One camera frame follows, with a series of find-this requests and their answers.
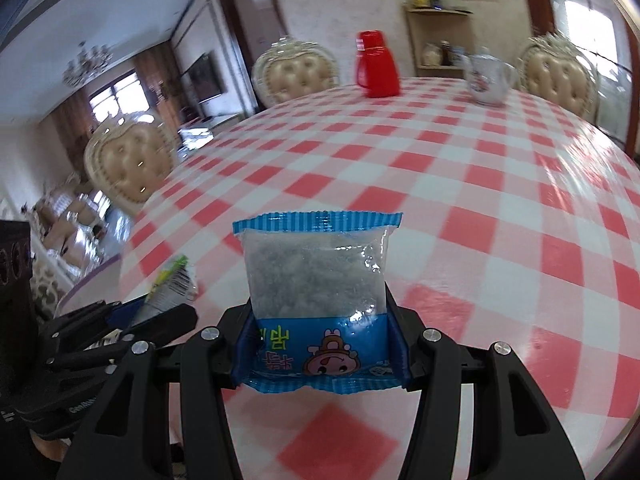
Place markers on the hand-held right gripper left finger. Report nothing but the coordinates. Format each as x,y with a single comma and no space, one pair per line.
227,330

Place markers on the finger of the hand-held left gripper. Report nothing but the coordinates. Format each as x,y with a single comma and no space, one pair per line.
125,312
170,320

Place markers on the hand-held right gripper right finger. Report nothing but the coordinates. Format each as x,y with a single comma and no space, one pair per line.
415,345

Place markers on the green white snack packet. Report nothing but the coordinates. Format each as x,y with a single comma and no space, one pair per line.
172,285

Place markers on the blue cartoon snack packet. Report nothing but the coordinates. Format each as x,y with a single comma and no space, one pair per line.
320,280

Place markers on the cream tufted carved chair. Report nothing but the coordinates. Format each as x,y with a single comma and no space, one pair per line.
295,77
555,77
127,165

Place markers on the brown curtain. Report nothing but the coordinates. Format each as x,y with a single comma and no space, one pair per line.
160,80

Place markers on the ceiling chandelier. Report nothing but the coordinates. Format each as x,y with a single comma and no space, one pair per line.
87,65

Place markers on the white floral teapot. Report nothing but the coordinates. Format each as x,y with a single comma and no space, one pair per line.
487,80

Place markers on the red thermos jug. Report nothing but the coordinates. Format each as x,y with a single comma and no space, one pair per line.
377,67

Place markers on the clear bag of grain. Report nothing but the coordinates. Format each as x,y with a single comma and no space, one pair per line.
431,54

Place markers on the brown glass bottle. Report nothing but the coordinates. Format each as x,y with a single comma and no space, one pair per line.
445,52

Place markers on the wooden corner shelf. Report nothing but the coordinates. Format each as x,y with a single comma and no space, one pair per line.
412,35

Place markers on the glass partition door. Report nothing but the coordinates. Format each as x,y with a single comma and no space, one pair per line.
590,20

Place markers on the wall television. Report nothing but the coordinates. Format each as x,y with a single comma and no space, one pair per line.
202,77

